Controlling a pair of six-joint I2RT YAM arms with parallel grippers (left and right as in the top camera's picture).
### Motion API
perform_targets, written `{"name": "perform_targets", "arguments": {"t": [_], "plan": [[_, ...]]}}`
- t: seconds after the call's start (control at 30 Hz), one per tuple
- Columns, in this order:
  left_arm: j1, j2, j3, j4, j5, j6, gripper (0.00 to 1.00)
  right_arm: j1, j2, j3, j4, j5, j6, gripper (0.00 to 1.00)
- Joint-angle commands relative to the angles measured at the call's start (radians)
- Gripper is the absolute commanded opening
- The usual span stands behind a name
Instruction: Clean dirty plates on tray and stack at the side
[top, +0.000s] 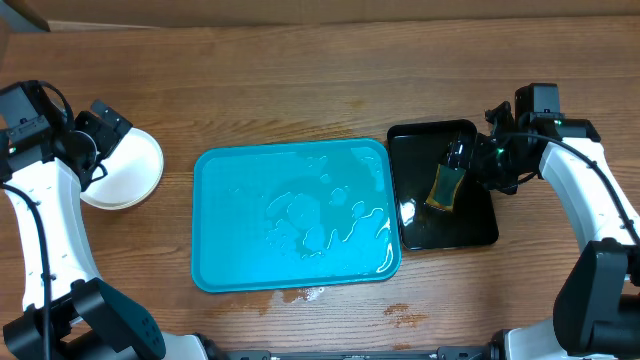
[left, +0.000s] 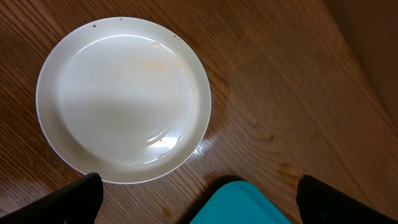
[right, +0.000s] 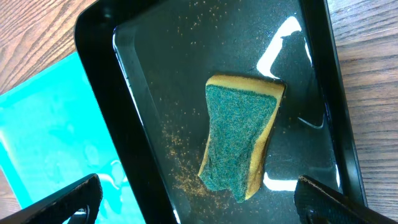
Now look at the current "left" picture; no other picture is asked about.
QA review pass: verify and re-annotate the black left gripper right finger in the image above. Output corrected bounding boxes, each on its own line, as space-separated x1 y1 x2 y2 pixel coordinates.
296 175 397 224

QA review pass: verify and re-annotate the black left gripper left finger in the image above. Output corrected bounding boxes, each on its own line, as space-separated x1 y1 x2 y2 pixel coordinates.
1 172 103 224

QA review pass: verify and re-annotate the white plate with sauce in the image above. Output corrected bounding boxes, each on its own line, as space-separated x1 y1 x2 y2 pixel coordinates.
35 17 211 184

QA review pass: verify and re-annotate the teal plastic tray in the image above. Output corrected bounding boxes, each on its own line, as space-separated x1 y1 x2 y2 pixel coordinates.
190 180 290 224

